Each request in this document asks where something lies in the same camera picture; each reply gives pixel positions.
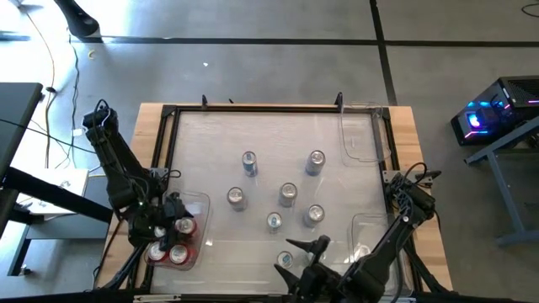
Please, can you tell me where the clear plastic bin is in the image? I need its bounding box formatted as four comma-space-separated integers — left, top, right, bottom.
347, 212, 416, 295
339, 100, 392, 167
145, 191, 211, 271

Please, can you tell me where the black desk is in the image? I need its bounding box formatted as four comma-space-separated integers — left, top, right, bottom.
0, 82, 117, 277

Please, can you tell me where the blue silver Red Bull can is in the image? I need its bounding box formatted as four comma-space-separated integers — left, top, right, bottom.
241, 150, 259, 178
265, 211, 284, 234
276, 250, 295, 269

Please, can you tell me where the computer case with coloured lights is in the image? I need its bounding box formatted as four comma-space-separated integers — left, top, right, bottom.
450, 75, 539, 147

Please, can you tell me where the black floor stand foot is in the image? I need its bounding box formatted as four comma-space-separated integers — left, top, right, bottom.
53, 0, 102, 39

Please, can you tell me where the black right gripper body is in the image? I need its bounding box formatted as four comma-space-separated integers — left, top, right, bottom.
296, 249, 344, 303

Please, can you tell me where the white and blue soda can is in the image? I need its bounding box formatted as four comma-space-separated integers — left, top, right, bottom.
303, 204, 326, 229
304, 149, 328, 177
226, 186, 248, 213
278, 182, 299, 209

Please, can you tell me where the blue-grey metal desk frame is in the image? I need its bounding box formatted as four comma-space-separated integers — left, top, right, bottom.
464, 115, 539, 247

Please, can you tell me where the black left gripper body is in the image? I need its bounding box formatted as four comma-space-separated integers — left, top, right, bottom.
127, 205, 172, 247

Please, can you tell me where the white box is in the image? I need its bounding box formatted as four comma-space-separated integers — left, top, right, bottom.
16, 167, 90, 216

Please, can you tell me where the black table frame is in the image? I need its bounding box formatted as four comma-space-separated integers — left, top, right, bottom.
94, 92, 454, 303

